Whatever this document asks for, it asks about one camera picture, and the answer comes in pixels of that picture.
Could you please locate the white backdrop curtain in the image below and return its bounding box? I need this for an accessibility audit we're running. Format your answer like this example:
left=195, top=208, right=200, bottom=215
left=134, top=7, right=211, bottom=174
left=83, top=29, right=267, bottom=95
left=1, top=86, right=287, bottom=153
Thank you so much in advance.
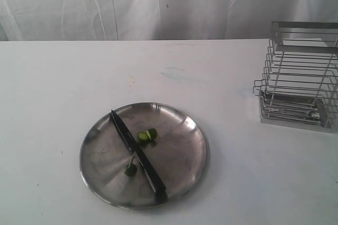
left=1, top=0, right=337, bottom=41

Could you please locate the green vegetable piece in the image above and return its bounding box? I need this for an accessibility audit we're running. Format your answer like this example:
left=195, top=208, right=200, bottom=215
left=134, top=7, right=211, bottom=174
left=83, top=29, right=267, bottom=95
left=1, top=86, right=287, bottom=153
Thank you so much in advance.
left=137, top=132, right=149, bottom=146

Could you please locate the steel wire utensil rack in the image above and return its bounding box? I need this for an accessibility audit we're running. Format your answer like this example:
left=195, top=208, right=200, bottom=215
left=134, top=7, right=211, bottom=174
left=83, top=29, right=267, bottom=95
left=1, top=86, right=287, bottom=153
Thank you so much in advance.
left=253, top=22, right=337, bottom=132

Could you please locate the dark green object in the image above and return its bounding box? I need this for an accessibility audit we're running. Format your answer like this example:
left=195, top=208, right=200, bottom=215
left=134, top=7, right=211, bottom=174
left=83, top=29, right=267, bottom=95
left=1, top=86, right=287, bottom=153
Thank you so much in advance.
left=124, top=157, right=138, bottom=177

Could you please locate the black handled paring knife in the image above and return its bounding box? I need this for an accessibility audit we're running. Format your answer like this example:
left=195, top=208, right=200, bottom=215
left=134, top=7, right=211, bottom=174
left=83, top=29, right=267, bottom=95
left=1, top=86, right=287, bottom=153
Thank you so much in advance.
left=110, top=110, right=167, bottom=202

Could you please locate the round stainless steel plate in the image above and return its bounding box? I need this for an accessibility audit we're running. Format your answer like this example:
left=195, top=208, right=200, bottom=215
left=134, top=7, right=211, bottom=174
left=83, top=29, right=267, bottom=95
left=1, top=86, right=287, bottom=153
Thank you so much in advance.
left=79, top=102, right=210, bottom=210

